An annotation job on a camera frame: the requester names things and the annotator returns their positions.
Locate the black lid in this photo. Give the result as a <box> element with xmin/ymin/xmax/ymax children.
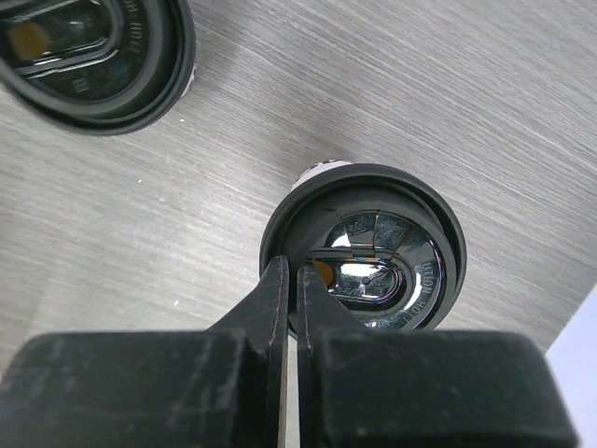
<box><xmin>1</xmin><ymin>0</ymin><xmax>196</xmax><ymax>135</ymax></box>
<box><xmin>259</xmin><ymin>163</ymin><xmax>467</xmax><ymax>330</ymax></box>

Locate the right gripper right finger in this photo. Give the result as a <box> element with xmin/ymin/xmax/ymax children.
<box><xmin>296</xmin><ymin>264</ymin><xmax>578</xmax><ymax>447</ymax></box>

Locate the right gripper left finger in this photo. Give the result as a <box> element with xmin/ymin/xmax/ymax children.
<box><xmin>1</xmin><ymin>257</ymin><xmax>289</xmax><ymax>447</ymax></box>

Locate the paper coffee cup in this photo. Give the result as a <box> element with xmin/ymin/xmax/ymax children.
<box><xmin>291</xmin><ymin>160</ymin><xmax>352</xmax><ymax>191</ymax></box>
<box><xmin>180</xmin><ymin>63</ymin><xmax>197</xmax><ymax>98</ymax></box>

